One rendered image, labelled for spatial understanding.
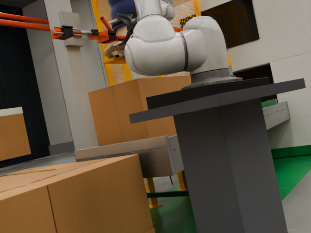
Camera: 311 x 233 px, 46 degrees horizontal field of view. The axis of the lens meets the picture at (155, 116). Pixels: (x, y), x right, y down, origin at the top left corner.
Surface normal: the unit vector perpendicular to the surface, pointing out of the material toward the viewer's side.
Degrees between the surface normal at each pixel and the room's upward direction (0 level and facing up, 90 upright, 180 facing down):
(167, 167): 90
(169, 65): 130
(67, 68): 90
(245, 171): 90
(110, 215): 90
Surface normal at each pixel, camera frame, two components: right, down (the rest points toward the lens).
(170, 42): 0.18, -0.36
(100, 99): -0.56, 0.11
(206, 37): 0.00, 0.00
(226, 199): -0.76, 0.16
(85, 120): 0.80, -0.16
